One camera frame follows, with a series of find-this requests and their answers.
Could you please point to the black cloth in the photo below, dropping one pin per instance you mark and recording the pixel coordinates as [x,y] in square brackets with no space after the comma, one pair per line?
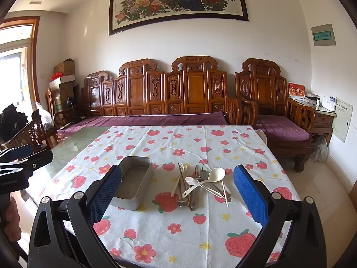
[11,120]

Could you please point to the red desk calendar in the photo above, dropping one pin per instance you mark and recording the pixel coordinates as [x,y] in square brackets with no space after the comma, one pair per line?
[297,91]

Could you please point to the purple armchair cushion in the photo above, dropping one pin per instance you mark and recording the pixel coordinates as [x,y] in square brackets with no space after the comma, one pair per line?
[279,128]

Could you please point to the large white plastic spoon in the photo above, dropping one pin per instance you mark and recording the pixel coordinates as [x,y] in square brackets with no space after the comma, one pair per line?
[216,174]

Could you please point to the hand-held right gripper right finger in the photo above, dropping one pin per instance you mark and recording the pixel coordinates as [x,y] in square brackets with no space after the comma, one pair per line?
[251,195]

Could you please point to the wooden side table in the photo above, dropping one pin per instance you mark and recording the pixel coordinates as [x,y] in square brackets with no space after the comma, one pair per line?
[323,120]

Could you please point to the wooden door frame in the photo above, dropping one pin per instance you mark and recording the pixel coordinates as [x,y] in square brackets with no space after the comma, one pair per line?
[35,47]

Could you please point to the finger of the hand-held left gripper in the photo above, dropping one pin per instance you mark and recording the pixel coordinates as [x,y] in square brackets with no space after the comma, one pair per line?
[39,159]
[22,152]

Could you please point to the white desk device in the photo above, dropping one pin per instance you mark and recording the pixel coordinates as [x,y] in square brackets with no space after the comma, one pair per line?
[329,102]

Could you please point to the white plastic bag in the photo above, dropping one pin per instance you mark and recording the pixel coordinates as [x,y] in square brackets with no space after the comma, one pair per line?
[319,149]

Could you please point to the carved wooden sofa bench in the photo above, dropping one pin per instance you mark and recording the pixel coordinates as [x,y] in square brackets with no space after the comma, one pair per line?
[195,89]

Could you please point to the grey wall panel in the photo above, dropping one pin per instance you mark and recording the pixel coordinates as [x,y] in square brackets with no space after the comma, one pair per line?
[323,35]

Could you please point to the white wall panel door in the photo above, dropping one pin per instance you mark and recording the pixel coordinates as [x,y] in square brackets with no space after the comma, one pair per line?
[343,120]

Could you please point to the wooden side chair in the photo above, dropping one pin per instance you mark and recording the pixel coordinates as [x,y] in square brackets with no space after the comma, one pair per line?
[50,100]
[30,134]

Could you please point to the large brown cardboard box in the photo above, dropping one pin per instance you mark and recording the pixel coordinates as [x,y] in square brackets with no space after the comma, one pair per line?
[68,95]

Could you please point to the carved wooden armchair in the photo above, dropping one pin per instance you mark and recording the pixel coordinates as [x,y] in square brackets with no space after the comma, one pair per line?
[262,89]

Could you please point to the green box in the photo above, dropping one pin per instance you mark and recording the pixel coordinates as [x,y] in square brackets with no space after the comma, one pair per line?
[57,103]

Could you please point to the long purple sofa cushion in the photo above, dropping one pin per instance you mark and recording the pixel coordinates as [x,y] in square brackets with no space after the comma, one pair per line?
[139,120]

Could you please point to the framed peacock flower painting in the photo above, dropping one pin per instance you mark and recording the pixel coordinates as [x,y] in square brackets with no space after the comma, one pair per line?
[178,2]

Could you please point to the light wooden chopstick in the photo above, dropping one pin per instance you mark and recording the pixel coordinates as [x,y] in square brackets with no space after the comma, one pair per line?
[184,184]

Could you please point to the person's left hand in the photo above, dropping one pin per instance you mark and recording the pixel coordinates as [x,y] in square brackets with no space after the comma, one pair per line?
[12,215]

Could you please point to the strawberry flower print tablecloth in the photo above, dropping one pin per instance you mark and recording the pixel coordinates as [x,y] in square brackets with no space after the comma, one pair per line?
[181,229]

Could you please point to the black desk lamp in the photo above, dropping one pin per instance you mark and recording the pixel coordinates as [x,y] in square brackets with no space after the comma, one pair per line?
[71,103]

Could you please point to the small white plastic spoon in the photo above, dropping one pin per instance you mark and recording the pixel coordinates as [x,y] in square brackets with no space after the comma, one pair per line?
[191,180]

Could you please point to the metal rectangular tray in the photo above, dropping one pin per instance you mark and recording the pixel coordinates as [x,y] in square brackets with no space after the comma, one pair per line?
[131,184]

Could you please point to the stack of papers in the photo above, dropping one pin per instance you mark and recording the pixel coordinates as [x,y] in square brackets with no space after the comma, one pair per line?
[313,99]

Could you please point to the white flat box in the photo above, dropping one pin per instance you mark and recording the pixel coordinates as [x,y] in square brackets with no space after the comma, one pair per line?
[62,81]

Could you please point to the dark brown chopstick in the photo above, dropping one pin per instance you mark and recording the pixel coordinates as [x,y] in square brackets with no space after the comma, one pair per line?
[193,201]

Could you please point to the cream chopstick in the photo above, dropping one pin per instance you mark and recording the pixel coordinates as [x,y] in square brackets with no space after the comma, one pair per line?
[224,194]

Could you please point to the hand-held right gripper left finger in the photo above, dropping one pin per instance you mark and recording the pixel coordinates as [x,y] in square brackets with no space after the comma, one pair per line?
[107,192]

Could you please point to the clear plastic bag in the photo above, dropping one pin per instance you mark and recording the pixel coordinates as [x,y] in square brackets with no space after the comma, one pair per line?
[44,117]

